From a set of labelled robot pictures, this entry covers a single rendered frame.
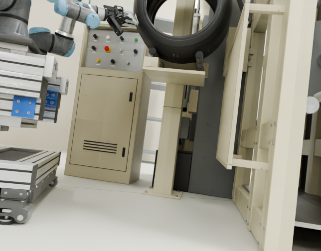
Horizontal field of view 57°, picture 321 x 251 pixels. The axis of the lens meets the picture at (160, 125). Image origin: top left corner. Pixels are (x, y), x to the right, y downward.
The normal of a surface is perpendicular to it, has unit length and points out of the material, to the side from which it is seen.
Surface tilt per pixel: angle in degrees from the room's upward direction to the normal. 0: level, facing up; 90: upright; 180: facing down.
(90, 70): 90
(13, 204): 90
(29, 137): 90
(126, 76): 90
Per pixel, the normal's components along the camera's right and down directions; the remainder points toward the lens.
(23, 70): 0.21, -0.02
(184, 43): -0.12, 0.12
